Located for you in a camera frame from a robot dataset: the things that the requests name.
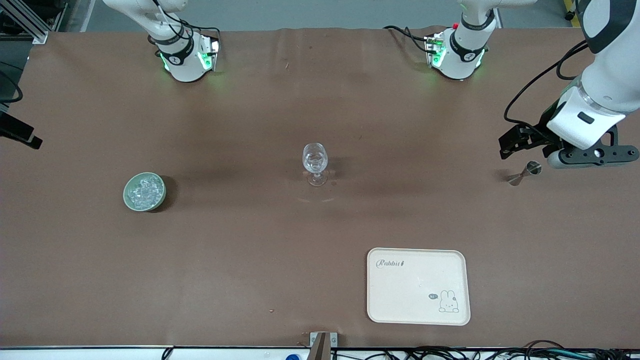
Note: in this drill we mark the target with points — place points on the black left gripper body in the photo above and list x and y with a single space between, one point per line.
538 134

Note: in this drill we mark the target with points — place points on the steel double jigger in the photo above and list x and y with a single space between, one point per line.
533 169

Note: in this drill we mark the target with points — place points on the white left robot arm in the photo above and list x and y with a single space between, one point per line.
605 85

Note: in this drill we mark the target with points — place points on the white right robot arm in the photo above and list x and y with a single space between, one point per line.
182 65

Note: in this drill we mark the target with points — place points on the clear wine glass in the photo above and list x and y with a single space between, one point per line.
315 160

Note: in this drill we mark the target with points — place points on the clear ice cubes heap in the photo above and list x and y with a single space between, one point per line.
145 192

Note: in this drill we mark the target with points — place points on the cream rabbit print tray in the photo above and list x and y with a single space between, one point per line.
415 285

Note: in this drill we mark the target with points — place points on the green round bowl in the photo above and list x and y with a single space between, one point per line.
125 195

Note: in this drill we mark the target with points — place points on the aluminium camera post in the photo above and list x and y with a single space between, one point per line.
320 350

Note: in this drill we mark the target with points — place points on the aluminium frame profile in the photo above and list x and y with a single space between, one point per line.
30 25

